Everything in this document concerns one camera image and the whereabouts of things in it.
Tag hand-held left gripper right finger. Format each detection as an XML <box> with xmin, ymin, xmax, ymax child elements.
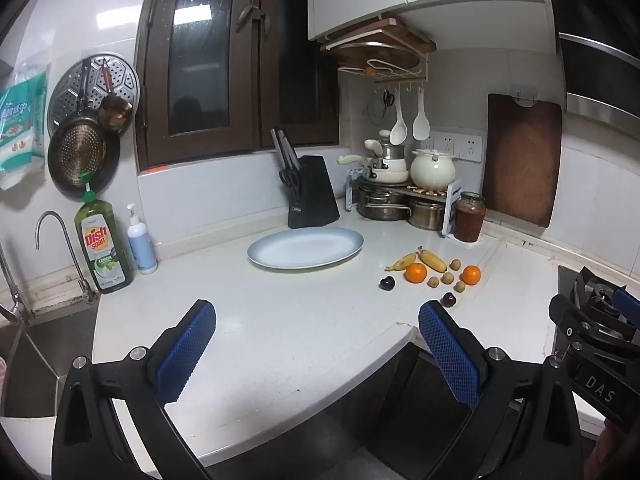
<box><xmin>418</xmin><ymin>300</ymin><xmax>583</xmax><ymax>480</ymax></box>

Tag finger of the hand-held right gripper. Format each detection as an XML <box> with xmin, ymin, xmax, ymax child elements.
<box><xmin>612</xmin><ymin>286</ymin><xmax>640</xmax><ymax>323</ymax></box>
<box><xmin>548</xmin><ymin>294</ymin><xmax>640</xmax><ymax>361</ymax></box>

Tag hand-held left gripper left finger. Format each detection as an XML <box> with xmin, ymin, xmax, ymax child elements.
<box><xmin>51</xmin><ymin>299</ymin><xmax>217</xmax><ymax>480</ymax></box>

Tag yellow banana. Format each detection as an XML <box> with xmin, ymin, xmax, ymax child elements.
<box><xmin>384</xmin><ymin>252</ymin><xmax>417</xmax><ymax>272</ymax></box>
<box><xmin>417</xmin><ymin>246</ymin><xmax>448</xmax><ymax>273</ymax></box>

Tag light blue oval plate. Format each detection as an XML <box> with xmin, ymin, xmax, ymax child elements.
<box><xmin>246</xmin><ymin>226</ymin><xmax>365</xmax><ymax>271</ymax></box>

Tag white blue pump bottle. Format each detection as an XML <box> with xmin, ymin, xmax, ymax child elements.
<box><xmin>126</xmin><ymin>203</ymin><xmax>158</xmax><ymax>275</ymax></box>

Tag white coaster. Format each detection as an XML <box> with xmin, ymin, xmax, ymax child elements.
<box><xmin>444</xmin><ymin>231</ymin><xmax>486</xmax><ymax>246</ymax></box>

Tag green dish soap bottle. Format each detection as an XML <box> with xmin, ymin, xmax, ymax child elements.
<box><xmin>75</xmin><ymin>172</ymin><xmax>135</xmax><ymax>295</ymax></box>

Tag glass jar of chili sauce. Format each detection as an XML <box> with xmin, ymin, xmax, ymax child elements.
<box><xmin>452</xmin><ymin>191</ymin><xmax>487</xmax><ymax>242</ymax></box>

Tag steel sink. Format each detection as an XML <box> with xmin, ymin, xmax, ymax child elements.
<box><xmin>0</xmin><ymin>305</ymin><xmax>98</xmax><ymax>417</ymax></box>

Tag deep steel pot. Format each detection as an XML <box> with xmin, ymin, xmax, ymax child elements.
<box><xmin>407</xmin><ymin>195</ymin><xmax>448</xmax><ymax>231</ymax></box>

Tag white pot rack shelf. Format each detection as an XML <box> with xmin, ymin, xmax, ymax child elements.
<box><xmin>345</xmin><ymin>165</ymin><xmax>463</xmax><ymax>238</ymax></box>

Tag thin gooseneck faucet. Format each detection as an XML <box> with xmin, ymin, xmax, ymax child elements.
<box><xmin>35</xmin><ymin>211</ymin><xmax>98</xmax><ymax>306</ymax></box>

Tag wide steel pot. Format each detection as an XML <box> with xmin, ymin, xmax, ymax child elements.
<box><xmin>357</xmin><ymin>185</ymin><xmax>413</xmax><ymax>222</ymax></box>

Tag large brown cutting board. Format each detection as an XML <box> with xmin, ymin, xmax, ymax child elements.
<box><xmin>481</xmin><ymin>93</ymin><xmax>563</xmax><ymax>228</ymax></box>

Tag white ceramic pot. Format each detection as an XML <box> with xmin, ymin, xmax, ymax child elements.
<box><xmin>410</xmin><ymin>148</ymin><xmax>457</xmax><ymax>192</ymax></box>

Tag chrome kitchen faucet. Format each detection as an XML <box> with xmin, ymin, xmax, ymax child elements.
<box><xmin>0</xmin><ymin>245</ymin><xmax>32</xmax><ymax>326</ymax></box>

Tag cream saucepan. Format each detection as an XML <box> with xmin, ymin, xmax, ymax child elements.
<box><xmin>337</xmin><ymin>154</ymin><xmax>411</xmax><ymax>184</ymax></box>

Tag black knife block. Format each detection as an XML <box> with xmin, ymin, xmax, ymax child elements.
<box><xmin>287</xmin><ymin>155</ymin><xmax>341</xmax><ymax>229</ymax></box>

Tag black perforated pan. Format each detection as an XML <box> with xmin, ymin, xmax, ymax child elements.
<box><xmin>47</xmin><ymin>110</ymin><xmax>121</xmax><ymax>197</ymax></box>

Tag white soup ladle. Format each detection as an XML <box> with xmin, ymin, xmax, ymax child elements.
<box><xmin>389</xmin><ymin>91</ymin><xmax>408</xmax><ymax>145</ymax></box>

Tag white rice paddle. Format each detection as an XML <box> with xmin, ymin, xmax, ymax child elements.
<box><xmin>412</xmin><ymin>87</ymin><xmax>431</xmax><ymax>141</ymax></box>

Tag black range hood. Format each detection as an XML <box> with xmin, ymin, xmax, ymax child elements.
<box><xmin>532</xmin><ymin>0</ymin><xmax>640</xmax><ymax>121</ymax></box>

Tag small copper pot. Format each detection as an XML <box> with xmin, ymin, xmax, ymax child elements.
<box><xmin>97</xmin><ymin>60</ymin><xmax>135</xmax><ymax>133</ymax></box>

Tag paper towel pack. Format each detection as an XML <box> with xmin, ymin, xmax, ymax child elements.
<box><xmin>0</xmin><ymin>57</ymin><xmax>51</xmax><ymax>191</ymax></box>

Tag round metal steamer rack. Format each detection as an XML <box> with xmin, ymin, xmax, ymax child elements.
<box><xmin>47</xmin><ymin>52</ymin><xmax>141</xmax><ymax>137</ymax></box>

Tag dark brown framed window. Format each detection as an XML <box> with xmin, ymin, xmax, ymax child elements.
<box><xmin>135</xmin><ymin>0</ymin><xmax>341</xmax><ymax>171</ymax></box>

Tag square wooden cutting board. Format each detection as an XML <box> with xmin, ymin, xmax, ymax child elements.
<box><xmin>320</xmin><ymin>17</ymin><xmax>437</xmax><ymax>56</ymax></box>

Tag white wall sockets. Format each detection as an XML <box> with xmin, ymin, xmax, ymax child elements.
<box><xmin>430</xmin><ymin>130</ymin><xmax>483</xmax><ymax>163</ymax></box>

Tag steel pot with cream handle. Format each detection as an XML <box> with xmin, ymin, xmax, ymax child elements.
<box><xmin>364</xmin><ymin>130</ymin><xmax>407</xmax><ymax>161</ymax></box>

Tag white hanging wire rack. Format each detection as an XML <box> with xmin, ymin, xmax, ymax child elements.
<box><xmin>320</xmin><ymin>30</ymin><xmax>437</xmax><ymax>92</ymax></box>

